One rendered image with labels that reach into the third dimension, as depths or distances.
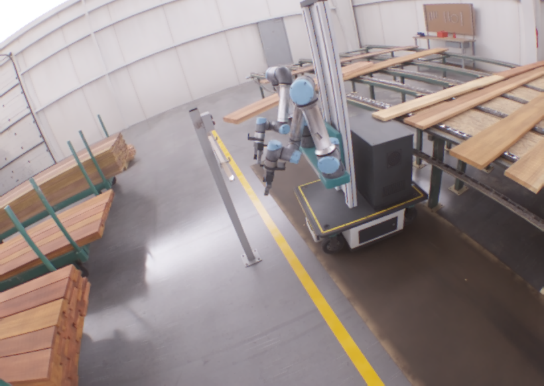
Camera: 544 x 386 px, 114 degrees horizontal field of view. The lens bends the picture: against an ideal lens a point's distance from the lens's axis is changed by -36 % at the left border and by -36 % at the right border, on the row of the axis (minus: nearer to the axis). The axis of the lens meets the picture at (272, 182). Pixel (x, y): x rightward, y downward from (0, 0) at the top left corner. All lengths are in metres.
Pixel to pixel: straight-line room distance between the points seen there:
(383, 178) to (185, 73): 8.81
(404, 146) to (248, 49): 8.91
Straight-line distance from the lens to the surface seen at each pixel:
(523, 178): 1.56
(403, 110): 2.24
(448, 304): 1.95
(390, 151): 1.84
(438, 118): 2.11
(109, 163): 4.20
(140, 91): 10.08
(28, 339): 2.06
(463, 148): 1.69
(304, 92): 1.32
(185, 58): 9.99
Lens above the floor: 1.63
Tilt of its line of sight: 31 degrees down
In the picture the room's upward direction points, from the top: 16 degrees counter-clockwise
